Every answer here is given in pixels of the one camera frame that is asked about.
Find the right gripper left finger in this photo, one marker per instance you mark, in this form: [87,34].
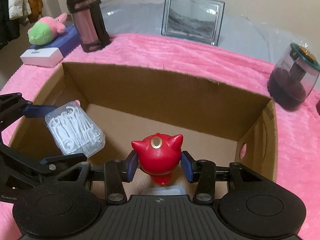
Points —
[75,199]

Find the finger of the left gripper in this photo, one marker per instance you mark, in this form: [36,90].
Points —
[47,167]
[14,106]

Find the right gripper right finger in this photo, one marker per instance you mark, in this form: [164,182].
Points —
[244,202]

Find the clear box of floss picks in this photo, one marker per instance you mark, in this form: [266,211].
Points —
[74,131]

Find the white square night light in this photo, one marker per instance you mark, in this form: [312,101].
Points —
[164,191]

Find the red Doraemon figurine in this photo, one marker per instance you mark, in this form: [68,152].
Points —
[159,155]

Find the blue white flat box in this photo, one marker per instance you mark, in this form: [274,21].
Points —
[53,53]

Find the green pink plush toy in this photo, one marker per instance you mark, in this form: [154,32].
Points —
[46,30]

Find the brown cardboard box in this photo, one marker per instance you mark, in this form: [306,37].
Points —
[219,122]

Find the hanging jackets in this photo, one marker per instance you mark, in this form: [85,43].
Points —
[15,13]

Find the dark red cylindrical canister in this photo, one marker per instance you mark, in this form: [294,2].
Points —
[318,107]

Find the clear jar green lid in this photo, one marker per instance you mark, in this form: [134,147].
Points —
[293,77]

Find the silver framed sand picture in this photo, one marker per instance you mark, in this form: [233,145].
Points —
[195,20]

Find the steel thermos black handle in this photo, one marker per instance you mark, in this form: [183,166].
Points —
[89,22]

